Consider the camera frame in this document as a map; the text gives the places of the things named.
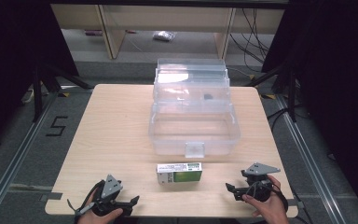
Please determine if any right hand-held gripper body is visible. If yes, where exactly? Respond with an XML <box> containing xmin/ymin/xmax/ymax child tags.
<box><xmin>241</xmin><ymin>161</ymin><xmax>282</xmax><ymax>203</ymax></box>

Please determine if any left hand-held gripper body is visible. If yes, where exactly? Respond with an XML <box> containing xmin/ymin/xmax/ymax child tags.
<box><xmin>90</xmin><ymin>174</ymin><xmax>124</xmax><ymax>217</ymax></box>

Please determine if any green and white carton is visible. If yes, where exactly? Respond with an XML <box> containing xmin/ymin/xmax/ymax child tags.
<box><xmin>156</xmin><ymin>161</ymin><xmax>203</xmax><ymax>186</ymax></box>

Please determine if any clear plastic storage box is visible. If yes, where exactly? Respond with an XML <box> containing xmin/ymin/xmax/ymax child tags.
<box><xmin>147</xmin><ymin>57</ymin><xmax>241</xmax><ymax>159</ymax></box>

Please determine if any person's left hand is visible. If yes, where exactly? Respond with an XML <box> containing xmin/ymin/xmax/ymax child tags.
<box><xmin>76</xmin><ymin>199</ymin><xmax>124</xmax><ymax>224</ymax></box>

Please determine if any person's right hand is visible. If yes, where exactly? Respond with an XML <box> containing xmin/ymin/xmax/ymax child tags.
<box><xmin>241</xmin><ymin>175</ymin><xmax>290</xmax><ymax>224</ymax></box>

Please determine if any black metal stand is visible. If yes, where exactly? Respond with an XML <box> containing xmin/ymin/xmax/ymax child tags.
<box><xmin>31</xmin><ymin>60</ymin><xmax>94</xmax><ymax>124</ymax></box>
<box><xmin>244</xmin><ymin>63</ymin><xmax>298</xmax><ymax>124</ymax></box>

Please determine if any black curtain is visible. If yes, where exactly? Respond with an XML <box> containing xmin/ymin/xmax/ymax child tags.
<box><xmin>260</xmin><ymin>0</ymin><xmax>358</xmax><ymax>224</ymax></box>
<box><xmin>0</xmin><ymin>0</ymin><xmax>80</xmax><ymax>155</ymax></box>

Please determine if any clear plastic bag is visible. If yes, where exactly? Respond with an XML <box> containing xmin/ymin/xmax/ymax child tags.
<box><xmin>152</xmin><ymin>30</ymin><xmax>177</xmax><ymax>43</ymax></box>

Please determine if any wooden shelf unit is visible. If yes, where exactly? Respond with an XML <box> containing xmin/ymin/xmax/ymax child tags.
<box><xmin>49</xmin><ymin>3</ymin><xmax>286</xmax><ymax>61</ymax></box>

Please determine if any grey strap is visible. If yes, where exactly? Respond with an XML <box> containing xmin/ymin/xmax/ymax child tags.
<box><xmin>66</xmin><ymin>199</ymin><xmax>90</xmax><ymax>217</ymax></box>

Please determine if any aluminium floor rail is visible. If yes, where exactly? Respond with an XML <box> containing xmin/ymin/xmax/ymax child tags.
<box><xmin>275</xmin><ymin>93</ymin><xmax>348</xmax><ymax>224</ymax></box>
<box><xmin>0</xmin><ymin>92</ymin><xmax>60</xmax><ymax>224</ymax></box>

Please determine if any bundle of black cables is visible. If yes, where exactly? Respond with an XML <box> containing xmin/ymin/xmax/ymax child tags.
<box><xmin>228</xmin><ymin>7</ymin><xmax>273</xmax><ymax>64</ymax></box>

